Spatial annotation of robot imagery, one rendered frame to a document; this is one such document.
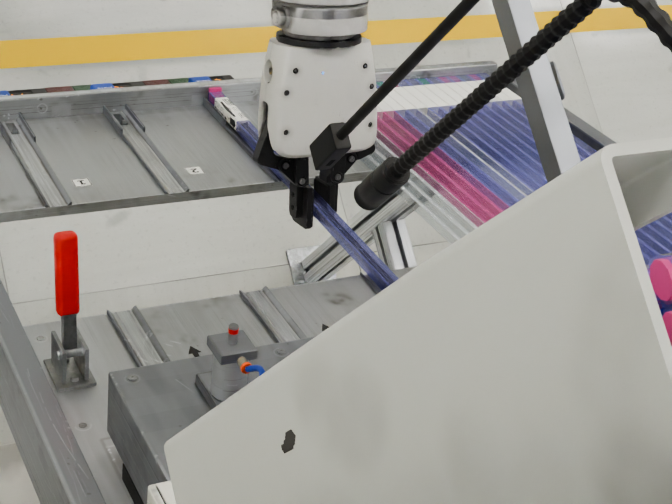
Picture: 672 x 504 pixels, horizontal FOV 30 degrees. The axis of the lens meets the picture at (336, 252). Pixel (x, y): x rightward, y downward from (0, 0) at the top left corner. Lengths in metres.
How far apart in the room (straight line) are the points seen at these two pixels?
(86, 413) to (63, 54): 1.35
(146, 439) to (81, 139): 0.56
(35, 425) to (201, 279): 1.24
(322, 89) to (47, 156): 0.29
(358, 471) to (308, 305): 0.66
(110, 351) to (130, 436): 0.16
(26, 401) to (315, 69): 0.40
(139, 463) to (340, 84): 0.45
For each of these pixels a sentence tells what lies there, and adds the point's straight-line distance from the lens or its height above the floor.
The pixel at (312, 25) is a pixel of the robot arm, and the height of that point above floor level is 1.03.
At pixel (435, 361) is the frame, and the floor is 1.63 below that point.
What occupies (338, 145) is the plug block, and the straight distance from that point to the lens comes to 0.95.
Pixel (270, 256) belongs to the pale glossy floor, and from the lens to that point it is 2.12.
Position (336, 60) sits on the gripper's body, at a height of 1.00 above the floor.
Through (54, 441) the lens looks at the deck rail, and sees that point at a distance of 0.83.
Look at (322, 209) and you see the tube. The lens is 1.13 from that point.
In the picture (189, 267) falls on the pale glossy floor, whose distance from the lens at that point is 2.07.
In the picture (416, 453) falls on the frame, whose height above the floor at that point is 1.61.
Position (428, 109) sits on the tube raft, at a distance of 1.38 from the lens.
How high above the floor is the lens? 1.89
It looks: 61 degrees down
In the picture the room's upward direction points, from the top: 50 degrees clockwise
